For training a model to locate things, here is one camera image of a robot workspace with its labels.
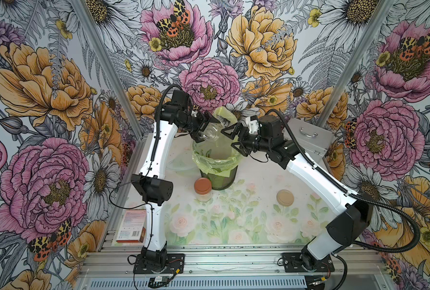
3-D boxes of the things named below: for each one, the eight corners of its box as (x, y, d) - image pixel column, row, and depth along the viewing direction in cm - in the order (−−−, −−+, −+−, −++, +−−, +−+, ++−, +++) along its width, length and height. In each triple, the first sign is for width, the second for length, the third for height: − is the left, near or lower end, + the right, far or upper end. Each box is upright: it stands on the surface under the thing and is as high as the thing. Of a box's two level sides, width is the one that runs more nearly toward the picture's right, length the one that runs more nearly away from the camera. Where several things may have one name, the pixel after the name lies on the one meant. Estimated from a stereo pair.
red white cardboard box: (119, 243, 82) (113, 240, 78) (129, 213, 91) (124, 209, 86) (142, 243, 82) (137, 240, 78) (149, 213, 91) (146, 209, 86)
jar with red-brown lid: (195, 202, 93) (193, 191, 84) (197, 188, 98) (194, 177, 89) (211, 202, 93) (210, 191, 84) (211, 188, 98) (211, 177, 89)
